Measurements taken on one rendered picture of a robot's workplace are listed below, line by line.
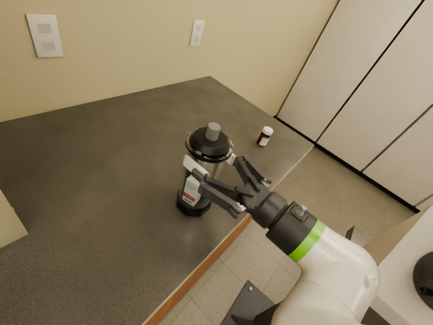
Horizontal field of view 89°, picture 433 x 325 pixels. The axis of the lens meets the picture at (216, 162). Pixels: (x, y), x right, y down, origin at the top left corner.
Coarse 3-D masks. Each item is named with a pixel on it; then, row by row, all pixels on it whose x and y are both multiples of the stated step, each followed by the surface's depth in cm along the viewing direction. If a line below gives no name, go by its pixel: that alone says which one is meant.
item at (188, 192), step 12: (192, 132) 50; (192, 156) 48; (204, 156) 45; (216, 156) 46; (228, 156) 47; (204, 168) 48; (216, 168) 49; (192, 180) 52; (180, 192) 58; (192, 192) 54; (192, 204) 57; (204, 204) 59
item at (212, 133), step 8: (200, 128) 50; (208, 128) 46; (216, 128) 46; (192, 136) 48; (200, 136) 47; (208, 136) 47; (216, 136) 47; (224, 136) 50; (192, 144) 47; (200, 144) 46; (208, 144) 46; (216, 144) 47; (224, 144) 47; (208, 152) 46; (216, 152) 46; (224, 152) 47
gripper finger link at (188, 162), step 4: (184, 156) 48; (188, 156) 48; (184, 160) 49; (188, 160) 48; (192, 160) 48; (184, 164) 50; (188, 164) 49; (192, 164) 48; (196, 164) 47; (188, 168) 49; (192, 168) 48; (200, 168) 47; (204, 172) 46
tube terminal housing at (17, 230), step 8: (0, 192) 37; (0, 200) 38; (0, 208) 39; (8, 208) 40; (0, 216) 40; (8, 216) 41; (16, 216) 42; (0, 224) 41; (8, 224) 42; (16, 224) 44; (0, 232) 42; (8, 232) 43; (16, 232) 45; (24, 232) 46; (0, 240) 43; (8, 240) 44; (16, 240) 46; (0, 248) 44
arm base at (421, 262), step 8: (424, 256) 53; (432, 256) 51; (416, 264) 53; (424, 264) 51; (432, 264) 50; (416, 272) 52; (424, 272) 50; (432, 272) 49; (416, 280) 52; (424, 280) 50; (432, 280) 48; (416, 288) 52; (424, 288) 51; (432, 288) 48; (424, 296) 50; (432, 296) 48; (432, 304) 49
